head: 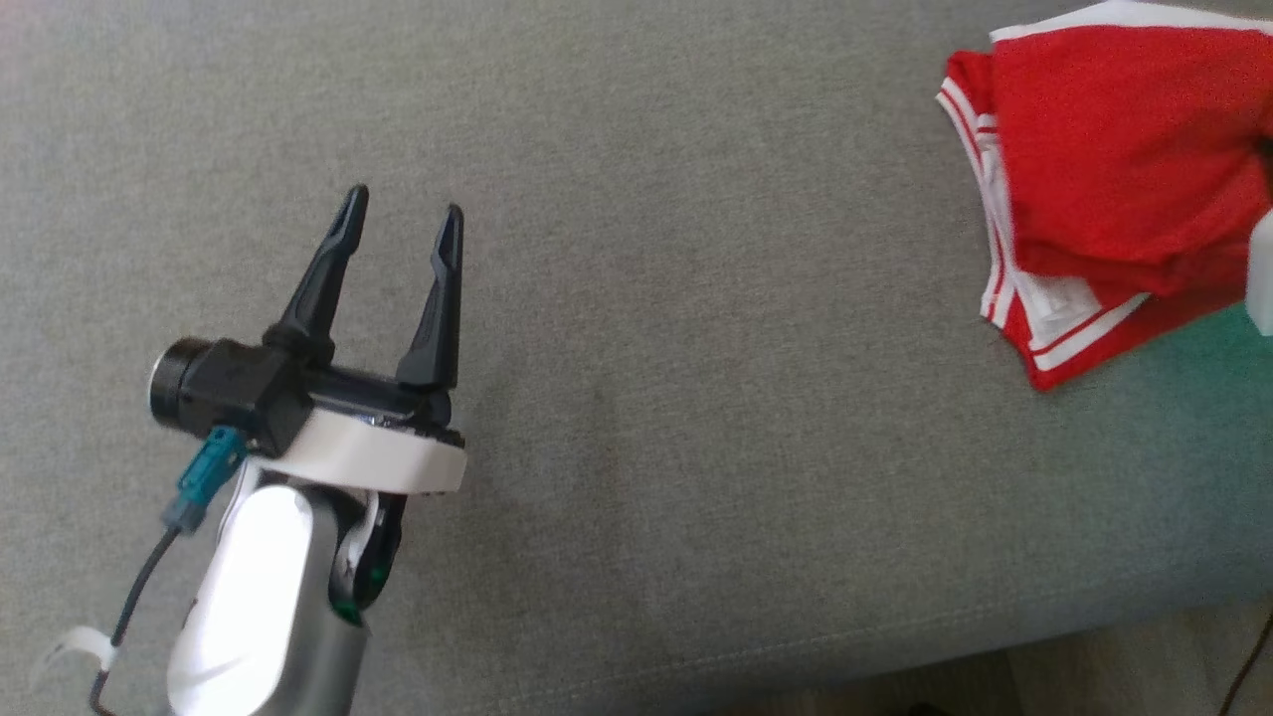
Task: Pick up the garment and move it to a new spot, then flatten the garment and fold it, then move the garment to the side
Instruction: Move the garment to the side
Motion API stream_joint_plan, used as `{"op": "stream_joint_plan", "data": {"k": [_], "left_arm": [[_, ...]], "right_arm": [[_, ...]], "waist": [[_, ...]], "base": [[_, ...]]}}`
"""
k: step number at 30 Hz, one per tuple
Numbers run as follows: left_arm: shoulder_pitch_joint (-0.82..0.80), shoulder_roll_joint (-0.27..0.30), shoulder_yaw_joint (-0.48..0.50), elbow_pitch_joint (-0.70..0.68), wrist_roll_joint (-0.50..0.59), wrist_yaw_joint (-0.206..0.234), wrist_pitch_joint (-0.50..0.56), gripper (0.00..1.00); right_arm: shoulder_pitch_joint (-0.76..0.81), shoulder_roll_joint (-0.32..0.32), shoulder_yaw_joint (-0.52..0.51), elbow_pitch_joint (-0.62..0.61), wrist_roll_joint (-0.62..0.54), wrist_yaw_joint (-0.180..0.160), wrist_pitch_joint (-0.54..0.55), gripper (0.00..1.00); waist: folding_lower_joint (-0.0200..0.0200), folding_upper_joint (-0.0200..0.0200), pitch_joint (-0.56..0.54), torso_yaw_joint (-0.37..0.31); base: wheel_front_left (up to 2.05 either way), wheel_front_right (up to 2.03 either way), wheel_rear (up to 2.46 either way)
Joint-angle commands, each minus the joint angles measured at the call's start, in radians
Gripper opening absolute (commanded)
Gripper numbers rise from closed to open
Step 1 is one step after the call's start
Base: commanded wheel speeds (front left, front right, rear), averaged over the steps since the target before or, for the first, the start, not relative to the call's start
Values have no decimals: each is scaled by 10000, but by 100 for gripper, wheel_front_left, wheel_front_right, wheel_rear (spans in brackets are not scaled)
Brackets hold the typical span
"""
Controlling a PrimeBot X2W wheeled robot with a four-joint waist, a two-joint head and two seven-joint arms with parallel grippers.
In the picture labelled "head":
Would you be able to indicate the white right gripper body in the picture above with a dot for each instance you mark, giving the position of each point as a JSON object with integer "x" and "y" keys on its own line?
{"x": 1263, "y": 278}

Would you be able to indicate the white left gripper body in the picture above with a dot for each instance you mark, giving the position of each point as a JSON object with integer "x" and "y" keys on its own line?
{"x": 368, "y": 457}

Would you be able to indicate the grey sofa seat cushion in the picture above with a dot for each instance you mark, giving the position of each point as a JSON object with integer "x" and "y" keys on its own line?
{"x": 696, "y": 348}

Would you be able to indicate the white paper tag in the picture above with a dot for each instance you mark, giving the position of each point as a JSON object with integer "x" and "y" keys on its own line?
{"x": 90, "y": 641}

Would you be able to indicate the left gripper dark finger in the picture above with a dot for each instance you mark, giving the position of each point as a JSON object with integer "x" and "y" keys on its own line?
{"x": 440, "y": 318}
{"x": 323, "y": 288}

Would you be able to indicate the red jersey with number 23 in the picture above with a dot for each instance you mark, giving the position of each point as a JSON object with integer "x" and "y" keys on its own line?
{"x": 1079, "y": 333}

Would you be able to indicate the red shorts with white band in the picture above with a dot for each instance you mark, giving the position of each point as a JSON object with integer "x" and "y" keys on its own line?
{"x": 1124, "y": 149}

